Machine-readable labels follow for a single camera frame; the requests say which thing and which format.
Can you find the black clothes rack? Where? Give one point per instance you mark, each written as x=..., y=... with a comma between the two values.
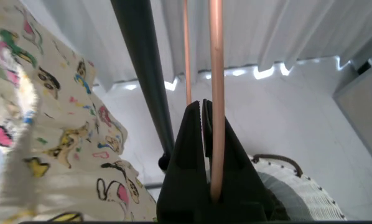
x=142, y=62

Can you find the pink clothes hanger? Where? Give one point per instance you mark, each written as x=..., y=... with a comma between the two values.
x=217, y=93

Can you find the white laundry basket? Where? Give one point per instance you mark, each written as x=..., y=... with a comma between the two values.
x=298, y=193

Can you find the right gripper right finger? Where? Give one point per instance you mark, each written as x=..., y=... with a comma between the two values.
x=245, y=196

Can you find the cream printed garment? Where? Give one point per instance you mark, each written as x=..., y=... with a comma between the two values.
x=64, y=140

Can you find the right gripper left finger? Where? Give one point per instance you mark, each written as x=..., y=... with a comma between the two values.
x=183, y=193

